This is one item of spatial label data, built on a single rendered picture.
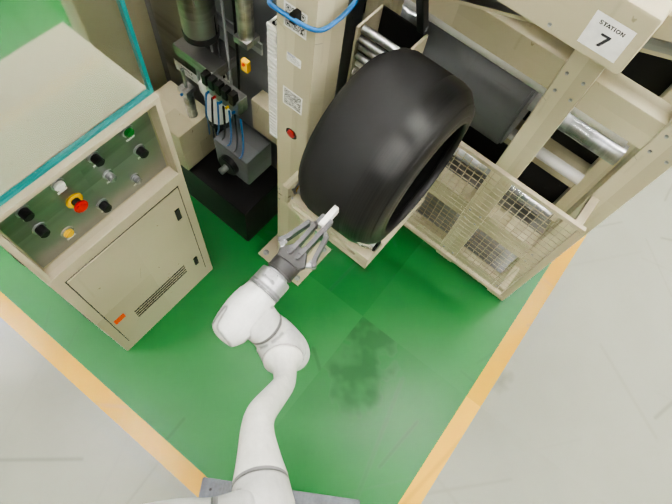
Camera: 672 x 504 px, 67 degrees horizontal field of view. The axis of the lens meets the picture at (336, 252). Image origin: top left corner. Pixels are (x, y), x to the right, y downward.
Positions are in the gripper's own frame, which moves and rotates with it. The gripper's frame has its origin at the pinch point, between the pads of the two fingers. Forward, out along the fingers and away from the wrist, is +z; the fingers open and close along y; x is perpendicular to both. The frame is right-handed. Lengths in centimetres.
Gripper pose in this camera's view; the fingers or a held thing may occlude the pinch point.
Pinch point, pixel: (328, 217)
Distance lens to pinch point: 135.5
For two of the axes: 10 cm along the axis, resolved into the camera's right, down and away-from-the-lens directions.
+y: -7.7, -6.1, 1.8
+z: 6.4, -7.3, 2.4
